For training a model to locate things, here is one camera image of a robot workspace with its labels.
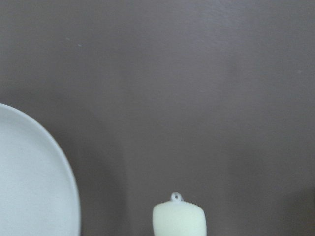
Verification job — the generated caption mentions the white steamed bun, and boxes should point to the white steamed bun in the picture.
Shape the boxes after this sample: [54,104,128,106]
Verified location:
[152,192,207,236]

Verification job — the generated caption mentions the beige round plate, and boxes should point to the beige round plate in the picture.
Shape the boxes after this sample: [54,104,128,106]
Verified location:
[0,104,81,236]

